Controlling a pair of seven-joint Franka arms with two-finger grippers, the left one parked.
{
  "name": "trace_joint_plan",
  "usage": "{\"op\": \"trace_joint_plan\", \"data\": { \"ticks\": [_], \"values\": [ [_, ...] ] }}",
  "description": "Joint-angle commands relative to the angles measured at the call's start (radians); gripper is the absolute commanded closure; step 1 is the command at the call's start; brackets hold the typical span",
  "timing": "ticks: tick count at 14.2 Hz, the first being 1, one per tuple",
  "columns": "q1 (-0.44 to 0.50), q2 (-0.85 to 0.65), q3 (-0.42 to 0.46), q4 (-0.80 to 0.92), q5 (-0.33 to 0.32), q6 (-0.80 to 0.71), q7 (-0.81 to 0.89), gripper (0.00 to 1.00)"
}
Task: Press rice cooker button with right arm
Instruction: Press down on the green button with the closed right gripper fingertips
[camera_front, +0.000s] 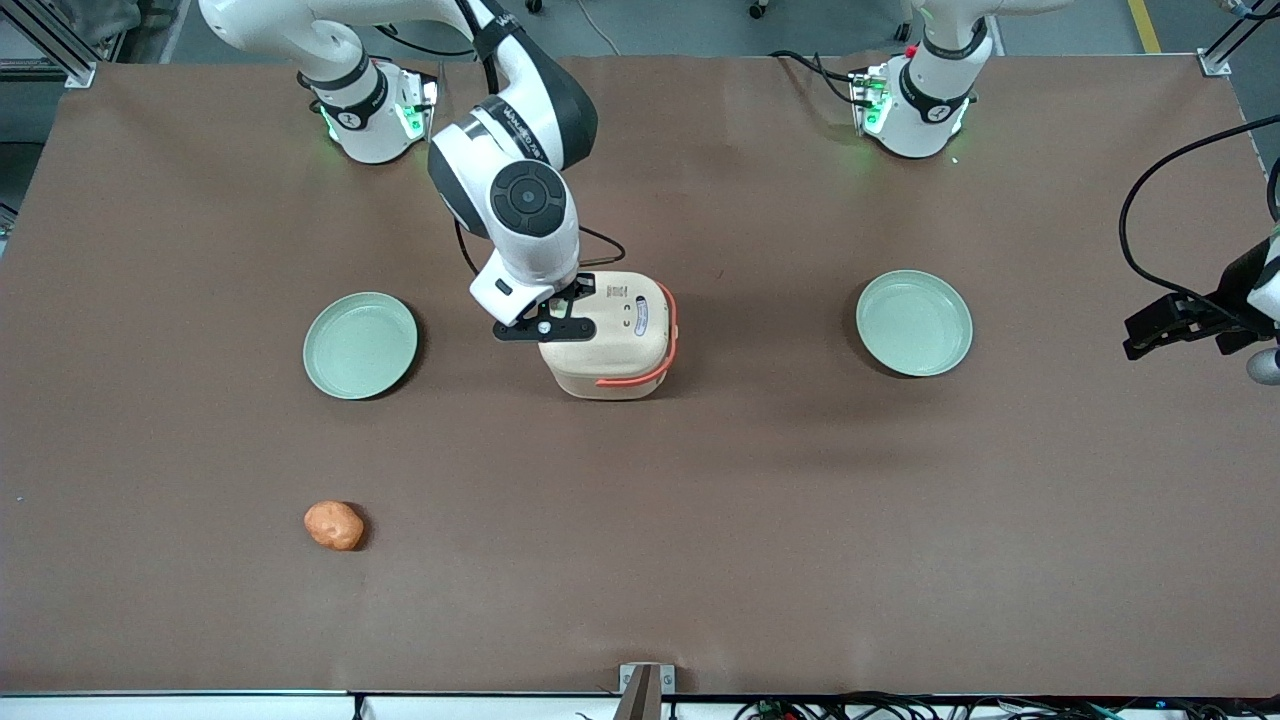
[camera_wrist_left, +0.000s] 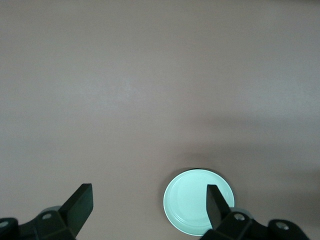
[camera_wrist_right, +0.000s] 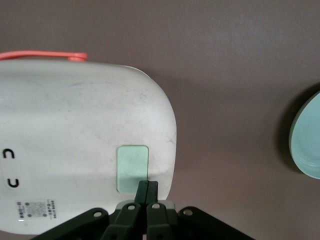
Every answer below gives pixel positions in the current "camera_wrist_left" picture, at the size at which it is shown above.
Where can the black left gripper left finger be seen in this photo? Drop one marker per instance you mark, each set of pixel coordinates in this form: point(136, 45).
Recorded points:
point(75, 212)

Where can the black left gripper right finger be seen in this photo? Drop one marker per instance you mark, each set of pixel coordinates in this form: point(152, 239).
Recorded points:
point(217, 212)

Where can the pale green round plate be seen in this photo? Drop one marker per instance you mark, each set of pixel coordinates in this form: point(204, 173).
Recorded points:
point(186, 200)

